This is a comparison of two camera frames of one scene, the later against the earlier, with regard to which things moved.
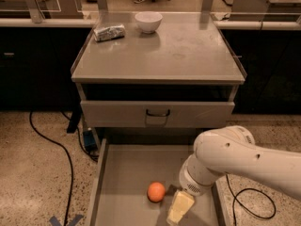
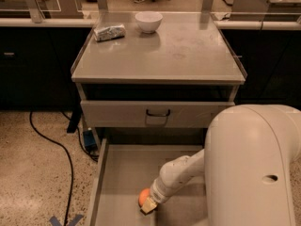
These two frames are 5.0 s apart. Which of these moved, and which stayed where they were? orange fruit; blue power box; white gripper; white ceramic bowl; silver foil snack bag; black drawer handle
Moved: white gripper; orange fruit
Stayed: silver foil snack bag; white ceramic bowl; blue power box; black drawer handle
